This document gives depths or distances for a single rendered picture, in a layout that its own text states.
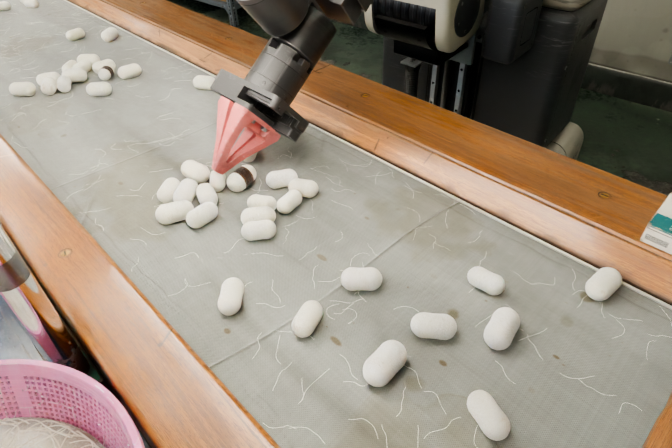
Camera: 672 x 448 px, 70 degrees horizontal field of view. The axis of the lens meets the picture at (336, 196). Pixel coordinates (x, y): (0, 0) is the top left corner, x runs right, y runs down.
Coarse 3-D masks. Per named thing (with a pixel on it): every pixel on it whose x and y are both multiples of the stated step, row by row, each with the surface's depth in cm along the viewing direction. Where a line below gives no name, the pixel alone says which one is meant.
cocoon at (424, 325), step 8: (424, 312) 38; (416, 320) 37; (424, 320) 37; (432, 320) 37; (440, 320) 37; (448, 320) 37; (416, 328) 37; (424, 328) 37; (432, 328) 37; (440, 328) 37; (448, 328) 37; (456, 328) 37; (424, 336) 37; (432, 336) 37; (440, 336) 37; (448, 336) 37
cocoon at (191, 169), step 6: (186, 162) 54; (192, 162) 54; (186, 168) 54; (192, 168) 54; (198, 168) 54; (204, 168) 54; (186, 174) 54; (192, 174) 54; (198, 174) 53; (204, 174) 54; (198, 180) 54; (204, 180) 54
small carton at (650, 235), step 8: (664, 208) 42; (656, 216) 42; (664, 216) 42; (648, 224) 41; (656, 224) 41; (664, 224) 41; (648, 232) 41; (656, 232) 41; (664, 232) 40; (640, 240) 42; (648, 240) 42; (656, 240) 41; (664, 240) 40; (664, 248) 41
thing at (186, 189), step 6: (186, 180) 52; (192, 180) 52; (180, 186) 51; (186, 186) 51; (192, 186) 52; (174, 192) 51; (180, 192) 50; (186, 192) 51; (192, 192) 51; (174, 198) 51; (180, 198) 50; (186, 198) 51; (192, 198) 51
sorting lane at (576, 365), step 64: (0, 0) 112; (64, 0) 111; (0, 64) 83; (128, 64) 81; (192, 64) 80; (0, 128) 66; (64, 128) 66; (128, 128) 65; (192, 128) 64; (64, 192) 54; (128, 192) 54; (256, 192) 53; (320, 192) 53; (384, 192) 52; (128, 256) 46; (192, 256) 46; (256, 256) 46; (320, 256) 45; (384, 256) 45; (448, 256) 45; (512, 256) 45; (192, 320) 40; (256, 320) 40; (320, 320) 40; (384, 320) 40; (576, 320) 39; (640, 320) 39; (256, 384) 36; (320, 384) 35; (448, 384) 35; (512, 384) 35; (576, 384) 35; (640, 384) 35
